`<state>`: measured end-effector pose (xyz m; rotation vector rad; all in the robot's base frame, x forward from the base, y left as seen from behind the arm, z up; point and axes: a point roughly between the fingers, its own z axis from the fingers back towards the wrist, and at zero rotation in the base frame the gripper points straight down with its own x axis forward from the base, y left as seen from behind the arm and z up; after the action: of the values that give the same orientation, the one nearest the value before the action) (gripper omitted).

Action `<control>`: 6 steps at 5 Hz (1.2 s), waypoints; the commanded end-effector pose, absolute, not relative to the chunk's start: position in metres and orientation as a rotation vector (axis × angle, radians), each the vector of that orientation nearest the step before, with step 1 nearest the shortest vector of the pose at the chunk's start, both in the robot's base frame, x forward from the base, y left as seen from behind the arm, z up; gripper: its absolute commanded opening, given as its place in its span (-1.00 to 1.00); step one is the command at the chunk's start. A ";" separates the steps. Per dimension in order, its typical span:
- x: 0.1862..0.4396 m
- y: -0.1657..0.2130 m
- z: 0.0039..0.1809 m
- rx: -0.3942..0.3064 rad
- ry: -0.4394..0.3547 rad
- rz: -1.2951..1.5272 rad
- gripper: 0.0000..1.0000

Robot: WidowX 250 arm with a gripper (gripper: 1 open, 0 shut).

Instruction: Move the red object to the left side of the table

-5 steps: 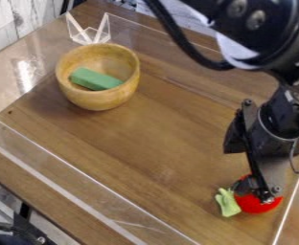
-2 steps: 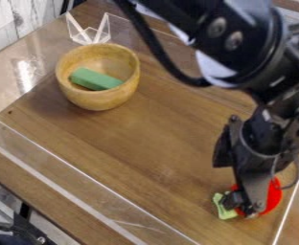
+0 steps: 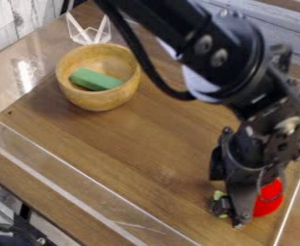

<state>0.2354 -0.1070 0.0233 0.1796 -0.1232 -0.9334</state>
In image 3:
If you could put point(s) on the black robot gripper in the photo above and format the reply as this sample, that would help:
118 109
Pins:
254 154

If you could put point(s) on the wooden bowl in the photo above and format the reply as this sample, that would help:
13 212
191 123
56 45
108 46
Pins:
109 59

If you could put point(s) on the black metal clamp stand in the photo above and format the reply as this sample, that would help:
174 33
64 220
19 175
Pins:
27 230

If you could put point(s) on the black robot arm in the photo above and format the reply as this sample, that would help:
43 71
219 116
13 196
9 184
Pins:
234 69

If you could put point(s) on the clear acrylic corner bracket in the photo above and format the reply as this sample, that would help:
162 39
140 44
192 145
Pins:
89 35

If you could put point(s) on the clear acrylic table barrier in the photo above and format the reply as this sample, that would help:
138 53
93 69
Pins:
116 177

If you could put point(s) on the red plush radish toy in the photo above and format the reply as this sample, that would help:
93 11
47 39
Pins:
267 203

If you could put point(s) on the green rectangular block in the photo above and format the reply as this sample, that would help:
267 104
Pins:
92 80

